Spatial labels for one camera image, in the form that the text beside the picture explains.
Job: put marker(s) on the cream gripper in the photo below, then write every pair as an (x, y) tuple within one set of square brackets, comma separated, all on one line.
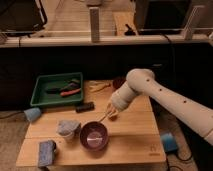
[(111, 112)]

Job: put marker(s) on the purple bowl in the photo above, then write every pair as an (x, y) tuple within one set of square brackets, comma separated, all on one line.
[(94, 136)]

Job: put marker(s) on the silver metal fork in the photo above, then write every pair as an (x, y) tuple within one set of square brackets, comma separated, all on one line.
[(100, 120)]

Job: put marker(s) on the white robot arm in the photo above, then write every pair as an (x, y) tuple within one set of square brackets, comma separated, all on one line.
[(196, 116)]

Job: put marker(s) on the dark red bowl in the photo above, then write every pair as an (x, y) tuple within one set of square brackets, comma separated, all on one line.
[(118, 82)]

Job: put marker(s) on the black green tool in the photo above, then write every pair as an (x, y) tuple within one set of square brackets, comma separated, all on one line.
[(72, 85)]

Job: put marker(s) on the grey folded cloth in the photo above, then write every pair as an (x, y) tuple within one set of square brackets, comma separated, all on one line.
[(68, 129)]

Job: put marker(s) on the green plastic tray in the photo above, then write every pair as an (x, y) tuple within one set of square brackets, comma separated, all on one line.
[(41, 99)]

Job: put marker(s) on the blue device on floor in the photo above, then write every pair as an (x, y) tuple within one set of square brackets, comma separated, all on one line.
[(168, 142)]

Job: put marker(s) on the blue sponge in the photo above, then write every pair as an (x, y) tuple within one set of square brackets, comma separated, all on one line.
[(46, 153)]

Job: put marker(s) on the light blue cup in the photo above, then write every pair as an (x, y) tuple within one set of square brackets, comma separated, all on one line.
[(32, 114)]

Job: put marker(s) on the black monitor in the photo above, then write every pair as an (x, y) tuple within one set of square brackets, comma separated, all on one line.
[(22, 15)]

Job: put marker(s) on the red handled tool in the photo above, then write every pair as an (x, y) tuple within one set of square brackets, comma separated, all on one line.
[(71, 92)]

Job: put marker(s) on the white horizontal rail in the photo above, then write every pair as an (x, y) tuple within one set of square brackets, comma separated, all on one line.
[(14, 42)]

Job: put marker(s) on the white angled post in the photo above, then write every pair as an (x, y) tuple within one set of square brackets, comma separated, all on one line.
[(192, 22)]

